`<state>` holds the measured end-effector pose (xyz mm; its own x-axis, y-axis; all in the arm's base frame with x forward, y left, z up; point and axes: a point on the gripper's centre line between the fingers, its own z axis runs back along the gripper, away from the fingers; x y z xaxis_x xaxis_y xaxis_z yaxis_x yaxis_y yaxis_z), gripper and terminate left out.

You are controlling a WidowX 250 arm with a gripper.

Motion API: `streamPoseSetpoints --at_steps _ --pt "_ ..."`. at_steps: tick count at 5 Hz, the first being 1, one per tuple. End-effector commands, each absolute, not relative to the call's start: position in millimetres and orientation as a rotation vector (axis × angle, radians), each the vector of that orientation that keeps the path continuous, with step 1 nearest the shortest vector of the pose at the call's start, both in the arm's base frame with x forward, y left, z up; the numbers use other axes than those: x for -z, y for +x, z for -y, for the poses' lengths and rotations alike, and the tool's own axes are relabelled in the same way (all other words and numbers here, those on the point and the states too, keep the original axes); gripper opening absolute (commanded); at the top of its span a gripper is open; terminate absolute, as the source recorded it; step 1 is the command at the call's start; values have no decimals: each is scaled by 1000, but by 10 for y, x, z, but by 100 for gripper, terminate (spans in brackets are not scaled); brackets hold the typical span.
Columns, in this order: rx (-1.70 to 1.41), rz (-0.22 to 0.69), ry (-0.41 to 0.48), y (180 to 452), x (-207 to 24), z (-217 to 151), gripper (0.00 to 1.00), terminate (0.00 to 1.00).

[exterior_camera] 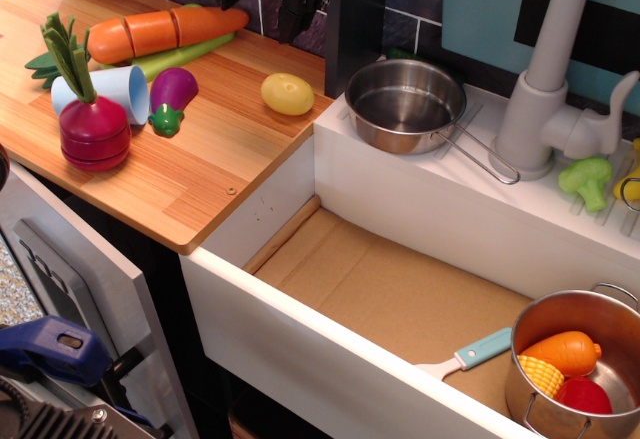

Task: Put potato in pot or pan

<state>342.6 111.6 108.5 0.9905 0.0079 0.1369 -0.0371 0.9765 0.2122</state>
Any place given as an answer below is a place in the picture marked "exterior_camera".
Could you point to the green toy broccoli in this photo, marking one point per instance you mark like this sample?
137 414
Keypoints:
587 178

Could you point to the small steel saucepan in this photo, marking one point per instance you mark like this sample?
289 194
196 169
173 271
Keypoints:
409 107

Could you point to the grey toy faucet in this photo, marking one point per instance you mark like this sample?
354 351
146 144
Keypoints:
538 121

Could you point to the red toy tomato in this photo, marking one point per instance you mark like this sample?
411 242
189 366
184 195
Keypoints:
583 394

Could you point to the purple toy eggplant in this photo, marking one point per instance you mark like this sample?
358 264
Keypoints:
171 92

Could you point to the grey oven door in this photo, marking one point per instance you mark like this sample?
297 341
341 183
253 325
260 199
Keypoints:
75 273

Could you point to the steel pot with handles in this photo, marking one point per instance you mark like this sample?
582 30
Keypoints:
609 323

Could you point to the teal handled white spatula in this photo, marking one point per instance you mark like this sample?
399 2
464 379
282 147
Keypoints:
470 355

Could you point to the orange wooden toy carrot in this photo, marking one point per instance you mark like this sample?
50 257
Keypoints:
122 38

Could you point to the orange plastic toy carrot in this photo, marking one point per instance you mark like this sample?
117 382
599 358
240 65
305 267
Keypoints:
573 353

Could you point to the light blue plastic cup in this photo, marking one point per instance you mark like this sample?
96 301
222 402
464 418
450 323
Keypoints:
126 86

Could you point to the green toy celery stick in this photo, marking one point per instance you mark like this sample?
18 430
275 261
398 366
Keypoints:
153 64

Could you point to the white toy sink basin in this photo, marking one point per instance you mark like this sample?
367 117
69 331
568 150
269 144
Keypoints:
349 267

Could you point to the yellow toy pepper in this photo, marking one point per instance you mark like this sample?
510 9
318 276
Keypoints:
627 188

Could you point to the blue clamp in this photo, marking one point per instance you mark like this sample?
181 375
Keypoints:
56 347

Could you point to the yellow toy potato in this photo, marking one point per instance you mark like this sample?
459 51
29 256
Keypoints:
287 94

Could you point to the yellow toy corn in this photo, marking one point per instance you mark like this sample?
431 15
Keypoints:
545 377

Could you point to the red wooden toy radish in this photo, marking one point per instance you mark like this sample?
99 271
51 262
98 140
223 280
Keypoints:
94 131

